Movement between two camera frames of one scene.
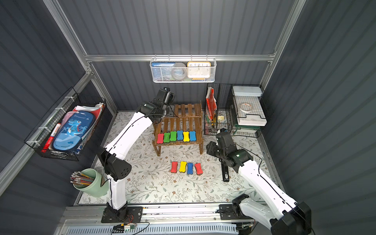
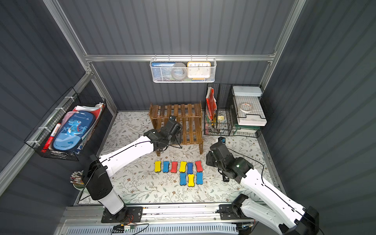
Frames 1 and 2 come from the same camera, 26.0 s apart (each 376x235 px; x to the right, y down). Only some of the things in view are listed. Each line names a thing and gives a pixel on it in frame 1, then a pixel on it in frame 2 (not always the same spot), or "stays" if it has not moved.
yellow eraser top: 182,166 stays
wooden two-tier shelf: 187,117 stays
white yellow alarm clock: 199,70 stays
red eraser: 199,169 stays
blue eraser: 193,135 -> 199,176
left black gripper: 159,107 -> 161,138
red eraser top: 174,165 stays
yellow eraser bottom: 186,136 -> 191,177
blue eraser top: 190,169 stays
